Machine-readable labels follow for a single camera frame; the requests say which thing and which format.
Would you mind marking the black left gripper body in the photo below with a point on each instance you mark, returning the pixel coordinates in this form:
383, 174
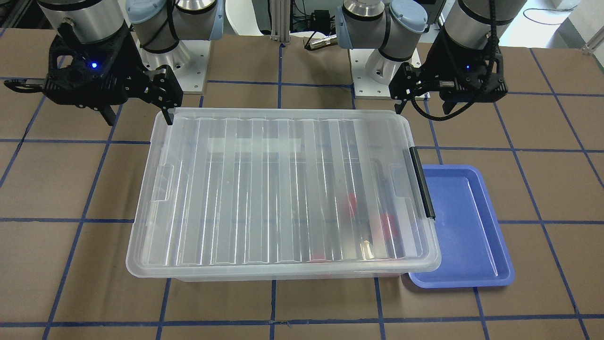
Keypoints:
435, 65

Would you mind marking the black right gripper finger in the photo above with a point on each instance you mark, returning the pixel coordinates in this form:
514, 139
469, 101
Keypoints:
108, 114
164, 91

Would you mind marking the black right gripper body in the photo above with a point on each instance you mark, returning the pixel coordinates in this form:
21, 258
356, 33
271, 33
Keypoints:
133, 75

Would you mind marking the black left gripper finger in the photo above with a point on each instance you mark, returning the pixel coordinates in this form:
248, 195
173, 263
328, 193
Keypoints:
403, 86
449, 107

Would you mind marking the red block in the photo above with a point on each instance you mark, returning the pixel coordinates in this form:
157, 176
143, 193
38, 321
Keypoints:
352, 204
319, 258
390, 232

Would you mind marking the clear plastic box lid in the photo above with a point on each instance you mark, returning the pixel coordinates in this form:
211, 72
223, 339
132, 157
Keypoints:
234, 186

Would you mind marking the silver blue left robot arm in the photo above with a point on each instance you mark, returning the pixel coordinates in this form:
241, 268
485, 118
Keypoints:
395, 29

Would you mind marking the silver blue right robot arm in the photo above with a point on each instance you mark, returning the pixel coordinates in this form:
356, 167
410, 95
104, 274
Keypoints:
159, 25

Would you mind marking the blue plastic tray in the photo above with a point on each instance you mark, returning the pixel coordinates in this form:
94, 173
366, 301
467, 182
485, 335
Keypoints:
473, 249

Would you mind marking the clear plastic storage box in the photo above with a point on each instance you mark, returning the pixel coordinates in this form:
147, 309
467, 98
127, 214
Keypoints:
268, 272

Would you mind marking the white chair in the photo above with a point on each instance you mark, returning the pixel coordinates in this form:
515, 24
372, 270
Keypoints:
241, 17

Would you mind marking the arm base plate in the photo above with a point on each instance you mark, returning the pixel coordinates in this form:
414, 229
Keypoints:
193, 66
372, 73

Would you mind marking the black box latch handle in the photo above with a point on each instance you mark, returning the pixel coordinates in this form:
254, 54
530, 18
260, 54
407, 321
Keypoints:
422, 183

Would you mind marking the aluminium frame post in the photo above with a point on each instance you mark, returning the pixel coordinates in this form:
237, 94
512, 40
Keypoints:
280, 15

